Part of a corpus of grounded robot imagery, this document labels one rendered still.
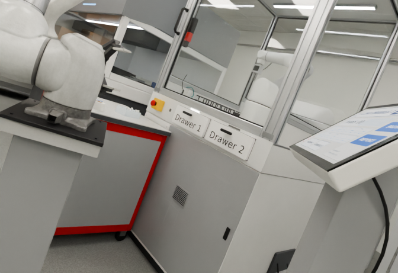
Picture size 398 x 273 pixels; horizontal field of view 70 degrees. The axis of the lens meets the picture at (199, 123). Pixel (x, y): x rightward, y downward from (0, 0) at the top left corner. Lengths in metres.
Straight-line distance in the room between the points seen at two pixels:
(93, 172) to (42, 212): 0.60
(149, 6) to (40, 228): 1.72
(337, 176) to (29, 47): 0.85
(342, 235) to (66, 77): 0.87
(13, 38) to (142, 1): 1.44
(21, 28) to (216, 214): 1.09
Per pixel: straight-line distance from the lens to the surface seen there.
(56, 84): 0.95
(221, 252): 1.45
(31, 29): 0.98
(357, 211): 0.83
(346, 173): 0.61
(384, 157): 0.63
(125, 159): 1.64
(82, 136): 0.90
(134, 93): 2.33
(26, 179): 1.01
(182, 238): 1.62
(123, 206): 1.80
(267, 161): 1.32
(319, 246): 0.84
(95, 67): 0.95
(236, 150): 1.38
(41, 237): 1.08
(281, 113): 1.32
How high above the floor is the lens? 0.99
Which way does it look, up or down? 4 degrees down
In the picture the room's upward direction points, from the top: 22 degrees clockwise
